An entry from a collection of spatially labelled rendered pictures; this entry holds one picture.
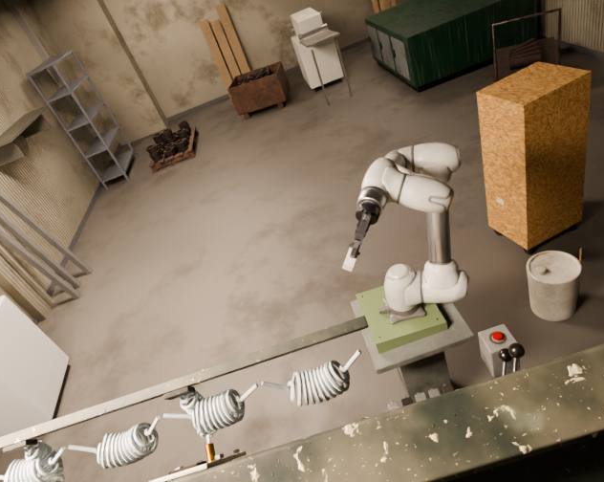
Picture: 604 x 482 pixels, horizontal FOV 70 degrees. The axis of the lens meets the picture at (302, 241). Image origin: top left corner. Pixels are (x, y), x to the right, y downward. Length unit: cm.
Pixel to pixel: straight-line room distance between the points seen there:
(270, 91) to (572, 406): 757
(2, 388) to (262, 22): 791
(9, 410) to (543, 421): 394
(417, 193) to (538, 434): 88
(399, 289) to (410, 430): 148
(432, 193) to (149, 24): 882
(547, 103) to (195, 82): 792
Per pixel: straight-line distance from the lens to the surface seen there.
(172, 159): 774
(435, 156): 195
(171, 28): 983
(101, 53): 968
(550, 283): 303
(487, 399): 70
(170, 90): 1008
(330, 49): 815
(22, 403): 417
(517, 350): 122
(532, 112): 308
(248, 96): 808
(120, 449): 97
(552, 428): 72
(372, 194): 138
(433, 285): 212
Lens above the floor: 254
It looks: 35 degrees down
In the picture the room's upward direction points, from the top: 23 degrees counter-clockwise
